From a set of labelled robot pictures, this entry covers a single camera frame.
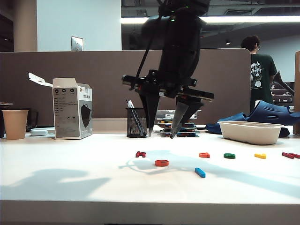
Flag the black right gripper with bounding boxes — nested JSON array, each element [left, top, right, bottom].
[[121, 50, 214, 139]]

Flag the black mesh pen holder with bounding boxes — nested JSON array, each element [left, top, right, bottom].
[[125, 107, 150, 139]]

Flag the black white pen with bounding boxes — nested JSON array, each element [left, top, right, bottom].
[[126, 99, 145, 137]]

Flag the blue foam slipper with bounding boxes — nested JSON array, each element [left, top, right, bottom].
[[205, 112, 249, 135], [246, 100, 300, 126]]

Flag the beige oval tray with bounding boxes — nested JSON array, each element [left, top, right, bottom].
[[217, 121, 284, 145]]

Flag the white grey mask box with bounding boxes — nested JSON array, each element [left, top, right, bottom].
[[28, 72, 93, 141]]

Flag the brown desk partition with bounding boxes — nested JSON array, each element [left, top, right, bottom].
[[0, 48, 251, 135]]

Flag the person in green shirt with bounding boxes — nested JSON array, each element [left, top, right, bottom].
[[240, 35, 281, 113]]

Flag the long ceiling light strip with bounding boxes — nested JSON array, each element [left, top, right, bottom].
[[120, 15, 300, 24]]

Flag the dark background shelf unit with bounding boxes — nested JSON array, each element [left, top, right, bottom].
[[269, 81, 295, 106]]

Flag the small white case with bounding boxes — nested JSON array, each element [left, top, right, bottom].
[[30, 129, 49, 137]]

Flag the black mug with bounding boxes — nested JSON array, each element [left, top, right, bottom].
[[25, 110, 38, 132]]

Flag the brown paper cup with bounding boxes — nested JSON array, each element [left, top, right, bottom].
[[1, 110, 29, 141]]

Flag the thin black cable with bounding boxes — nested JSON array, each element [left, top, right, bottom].
[[135, 0, 169, 79]]

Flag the metal wall switch plate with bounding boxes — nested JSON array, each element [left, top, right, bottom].
[[71, 36, 84, 52]]

